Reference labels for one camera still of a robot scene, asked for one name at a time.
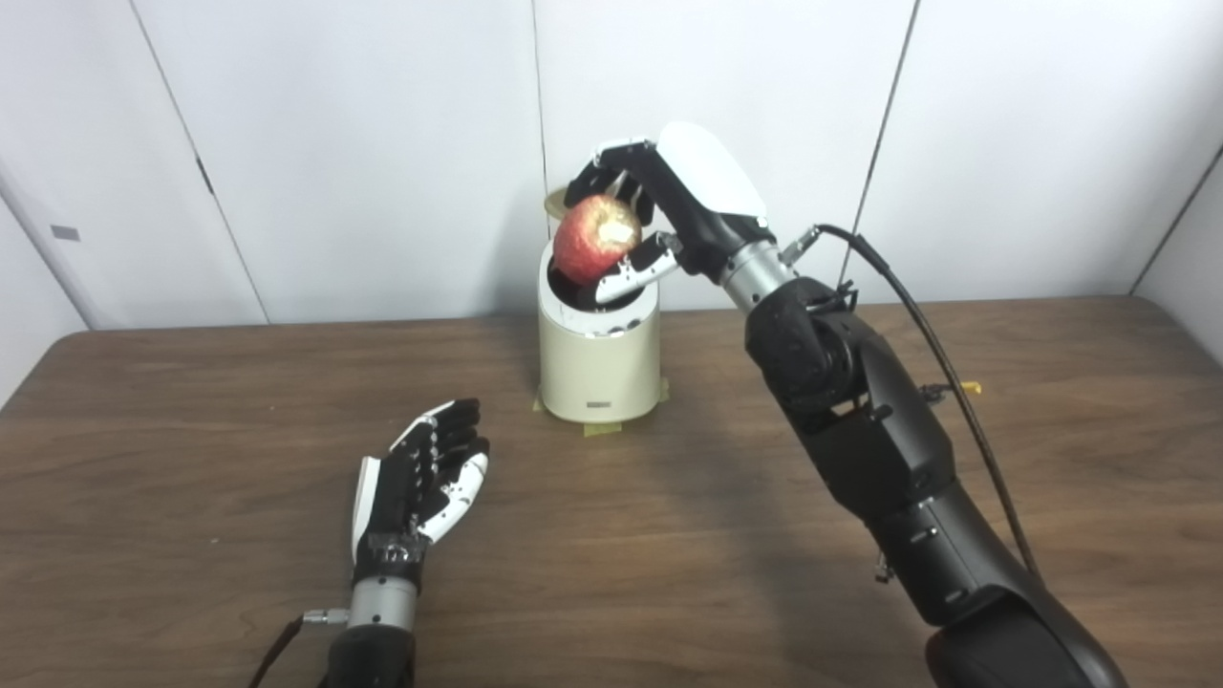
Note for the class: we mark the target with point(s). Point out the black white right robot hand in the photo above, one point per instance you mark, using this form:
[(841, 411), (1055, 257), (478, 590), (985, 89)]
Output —
[(707, 191)]

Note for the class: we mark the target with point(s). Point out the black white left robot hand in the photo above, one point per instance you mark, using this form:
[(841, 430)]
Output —
[(401, 497)]

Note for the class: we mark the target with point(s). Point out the red apple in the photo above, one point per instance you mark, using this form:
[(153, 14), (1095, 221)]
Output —
[(588, 244)]

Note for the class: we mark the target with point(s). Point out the round cream bin lid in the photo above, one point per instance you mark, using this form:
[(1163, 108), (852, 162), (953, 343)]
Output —
[(554, 203)]

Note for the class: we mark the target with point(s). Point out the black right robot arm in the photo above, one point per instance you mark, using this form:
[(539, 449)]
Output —
[(889, 449)]

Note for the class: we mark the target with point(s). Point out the black wall panel clip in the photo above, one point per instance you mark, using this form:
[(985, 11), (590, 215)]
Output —
[(204, 177)]

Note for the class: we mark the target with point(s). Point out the grey wall label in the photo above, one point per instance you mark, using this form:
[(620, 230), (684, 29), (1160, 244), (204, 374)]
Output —
[(65, 233)]

